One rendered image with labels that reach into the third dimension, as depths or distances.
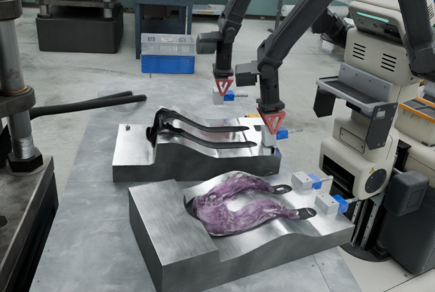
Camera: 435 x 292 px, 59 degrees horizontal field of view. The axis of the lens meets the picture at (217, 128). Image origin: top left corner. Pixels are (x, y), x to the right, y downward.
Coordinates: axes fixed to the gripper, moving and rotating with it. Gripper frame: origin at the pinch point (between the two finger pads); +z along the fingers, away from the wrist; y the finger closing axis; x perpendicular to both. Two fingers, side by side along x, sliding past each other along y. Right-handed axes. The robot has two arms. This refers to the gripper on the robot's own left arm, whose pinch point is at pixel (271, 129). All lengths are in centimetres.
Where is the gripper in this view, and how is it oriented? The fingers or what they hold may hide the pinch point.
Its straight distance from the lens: 121.5
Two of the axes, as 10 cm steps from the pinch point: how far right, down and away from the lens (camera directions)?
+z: 1.0, 9.4, 3.3
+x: 9.8, -1.4, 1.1
